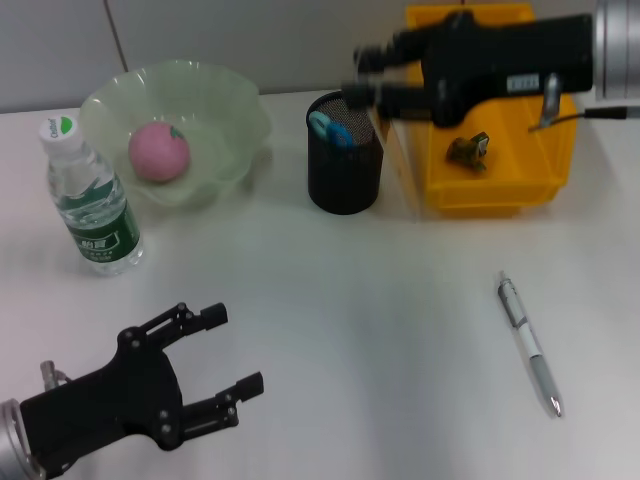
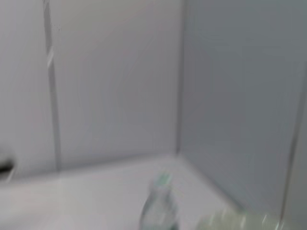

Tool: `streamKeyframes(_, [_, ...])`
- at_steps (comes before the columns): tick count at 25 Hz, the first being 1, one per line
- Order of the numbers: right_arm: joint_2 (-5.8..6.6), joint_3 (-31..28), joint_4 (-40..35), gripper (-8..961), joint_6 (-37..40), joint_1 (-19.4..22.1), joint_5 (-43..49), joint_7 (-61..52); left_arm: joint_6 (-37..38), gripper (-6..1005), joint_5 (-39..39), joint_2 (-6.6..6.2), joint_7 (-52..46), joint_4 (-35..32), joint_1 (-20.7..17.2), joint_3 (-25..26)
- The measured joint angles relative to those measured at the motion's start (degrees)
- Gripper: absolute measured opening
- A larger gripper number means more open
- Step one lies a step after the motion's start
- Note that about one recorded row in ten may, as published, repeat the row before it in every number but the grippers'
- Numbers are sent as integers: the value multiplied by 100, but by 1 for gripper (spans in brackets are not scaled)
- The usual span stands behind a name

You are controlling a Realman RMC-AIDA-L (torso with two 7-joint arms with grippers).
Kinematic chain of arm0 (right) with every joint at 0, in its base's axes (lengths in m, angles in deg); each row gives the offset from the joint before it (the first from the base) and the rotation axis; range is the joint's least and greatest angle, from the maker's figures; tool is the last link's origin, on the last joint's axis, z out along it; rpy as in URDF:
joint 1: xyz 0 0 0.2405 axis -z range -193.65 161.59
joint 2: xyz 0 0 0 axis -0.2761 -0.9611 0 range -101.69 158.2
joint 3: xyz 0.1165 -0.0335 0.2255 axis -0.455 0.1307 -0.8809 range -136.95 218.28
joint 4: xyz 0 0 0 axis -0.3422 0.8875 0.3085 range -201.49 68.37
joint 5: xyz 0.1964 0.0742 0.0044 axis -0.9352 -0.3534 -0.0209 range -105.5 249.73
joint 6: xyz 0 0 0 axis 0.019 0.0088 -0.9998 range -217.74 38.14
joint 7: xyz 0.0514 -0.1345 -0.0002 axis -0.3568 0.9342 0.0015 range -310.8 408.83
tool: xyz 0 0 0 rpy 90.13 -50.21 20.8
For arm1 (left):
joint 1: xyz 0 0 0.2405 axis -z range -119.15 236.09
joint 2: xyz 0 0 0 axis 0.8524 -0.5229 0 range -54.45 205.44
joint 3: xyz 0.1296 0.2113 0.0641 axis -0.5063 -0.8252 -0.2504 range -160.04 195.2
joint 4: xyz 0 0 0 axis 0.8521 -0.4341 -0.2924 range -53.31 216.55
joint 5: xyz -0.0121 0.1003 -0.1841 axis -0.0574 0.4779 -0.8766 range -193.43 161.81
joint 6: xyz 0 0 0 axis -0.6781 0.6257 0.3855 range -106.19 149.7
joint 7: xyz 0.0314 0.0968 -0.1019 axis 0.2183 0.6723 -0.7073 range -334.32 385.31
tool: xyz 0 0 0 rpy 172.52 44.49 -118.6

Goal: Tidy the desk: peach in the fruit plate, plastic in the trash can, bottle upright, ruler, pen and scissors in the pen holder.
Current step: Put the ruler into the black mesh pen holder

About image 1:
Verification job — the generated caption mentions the right arm wrist cable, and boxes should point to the right arm wrist cable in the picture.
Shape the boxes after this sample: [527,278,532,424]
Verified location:
[528,73,629,134]

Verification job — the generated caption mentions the green plastic wrapper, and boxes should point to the green plastic wrapper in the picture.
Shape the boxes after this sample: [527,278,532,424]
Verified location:
[444,130,491,174]

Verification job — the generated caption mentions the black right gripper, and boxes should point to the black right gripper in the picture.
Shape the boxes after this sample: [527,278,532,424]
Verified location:
[340,9,597,129]

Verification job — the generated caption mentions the clear green-label water bottle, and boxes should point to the clear green-label water bottle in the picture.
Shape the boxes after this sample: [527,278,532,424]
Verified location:
[38,113,147,278]

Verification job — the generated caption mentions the blue capped scissors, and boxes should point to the blue capped scissors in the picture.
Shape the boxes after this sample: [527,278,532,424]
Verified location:
[307,110,359,151]

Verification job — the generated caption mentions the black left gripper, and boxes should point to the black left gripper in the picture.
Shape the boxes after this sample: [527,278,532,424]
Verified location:
[18,301,266,474]

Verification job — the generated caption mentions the left arm wrist cable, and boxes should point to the left arm wrist cable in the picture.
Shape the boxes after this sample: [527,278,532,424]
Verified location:
[39,359,72,390]

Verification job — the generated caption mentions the pale green wavy fruit bowl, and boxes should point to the pale green wavy fruit bowl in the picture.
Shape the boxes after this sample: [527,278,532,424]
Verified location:
[79,58,274,209]

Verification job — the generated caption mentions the arm wrist cable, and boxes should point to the arm wrist cable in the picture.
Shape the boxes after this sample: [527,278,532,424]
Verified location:
[528,73,629,134]
[39,359,72,390]

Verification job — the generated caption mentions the pink toy peach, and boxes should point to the pink toy peach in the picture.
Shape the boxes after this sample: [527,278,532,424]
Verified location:
[127,120,191,185]

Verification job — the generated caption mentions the black mesh pen holder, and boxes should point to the black mesh pen holder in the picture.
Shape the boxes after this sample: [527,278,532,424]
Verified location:
[305,90,386,216]

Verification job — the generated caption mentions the yellow plastic bin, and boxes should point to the yellow plastic bin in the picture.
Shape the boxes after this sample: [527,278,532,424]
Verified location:
[404,3,580,220]

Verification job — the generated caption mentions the grey mechanical pen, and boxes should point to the grey mechanical pen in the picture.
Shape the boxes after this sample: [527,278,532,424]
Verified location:
[497,270,564,419]

